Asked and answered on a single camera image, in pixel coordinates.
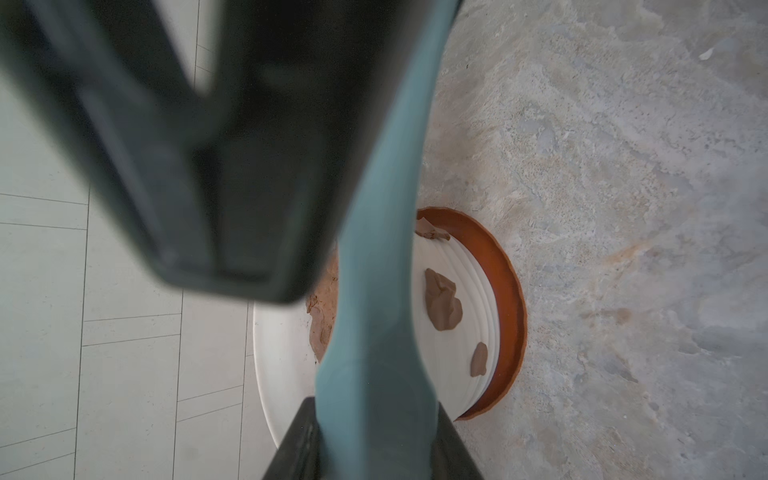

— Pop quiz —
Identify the white ceramic pot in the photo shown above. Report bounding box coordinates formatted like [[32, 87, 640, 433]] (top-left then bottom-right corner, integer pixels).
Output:
[[253, 219, 500, 444]]

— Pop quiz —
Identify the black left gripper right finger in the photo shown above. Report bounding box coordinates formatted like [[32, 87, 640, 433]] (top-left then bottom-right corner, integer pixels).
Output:
[[262, 397, 483, 479]]

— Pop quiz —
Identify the terracotta saucer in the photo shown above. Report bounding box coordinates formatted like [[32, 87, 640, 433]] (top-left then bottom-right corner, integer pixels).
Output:
[[412, 207, 528, 420]]

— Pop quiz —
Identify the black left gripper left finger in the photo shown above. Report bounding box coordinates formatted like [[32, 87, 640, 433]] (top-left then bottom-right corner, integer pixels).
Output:
[[0, 0, 457, 305]]

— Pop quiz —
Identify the teal scrubbing brush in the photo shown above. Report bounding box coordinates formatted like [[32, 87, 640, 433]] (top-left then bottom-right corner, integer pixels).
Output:
[[314, 0, 463, 480]]

